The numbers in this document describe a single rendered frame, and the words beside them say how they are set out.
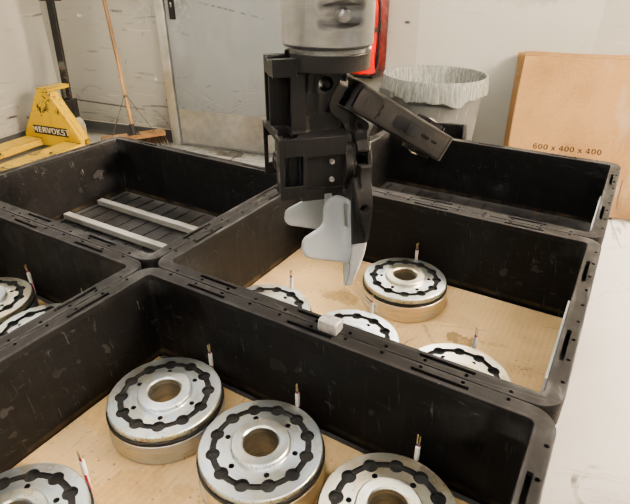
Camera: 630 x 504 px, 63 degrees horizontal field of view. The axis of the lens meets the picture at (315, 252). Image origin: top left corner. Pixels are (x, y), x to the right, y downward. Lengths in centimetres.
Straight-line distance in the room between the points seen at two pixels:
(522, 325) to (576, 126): 257
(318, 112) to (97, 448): 35
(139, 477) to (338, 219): 28
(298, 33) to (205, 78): 348
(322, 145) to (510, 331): 33
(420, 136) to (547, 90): 269
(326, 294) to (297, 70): 33
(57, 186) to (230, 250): 40
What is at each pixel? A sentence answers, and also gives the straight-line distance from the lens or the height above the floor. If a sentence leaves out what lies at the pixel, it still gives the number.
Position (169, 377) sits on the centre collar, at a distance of 51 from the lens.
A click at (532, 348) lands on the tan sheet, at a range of 63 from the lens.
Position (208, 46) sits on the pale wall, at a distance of 384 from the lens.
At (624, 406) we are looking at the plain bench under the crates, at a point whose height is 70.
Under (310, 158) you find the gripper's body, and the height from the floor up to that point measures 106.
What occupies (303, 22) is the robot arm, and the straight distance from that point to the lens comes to 42.
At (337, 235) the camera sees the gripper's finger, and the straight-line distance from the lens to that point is 47.
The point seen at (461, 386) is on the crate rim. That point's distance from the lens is 41.
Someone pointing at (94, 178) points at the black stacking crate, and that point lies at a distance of 99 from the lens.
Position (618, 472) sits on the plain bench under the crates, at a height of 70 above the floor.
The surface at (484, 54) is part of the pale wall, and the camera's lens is 331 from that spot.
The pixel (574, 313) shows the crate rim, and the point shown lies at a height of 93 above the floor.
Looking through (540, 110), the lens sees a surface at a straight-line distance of 316.
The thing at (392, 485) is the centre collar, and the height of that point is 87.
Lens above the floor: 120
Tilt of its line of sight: 29 degrees down
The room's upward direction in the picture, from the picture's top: straight up
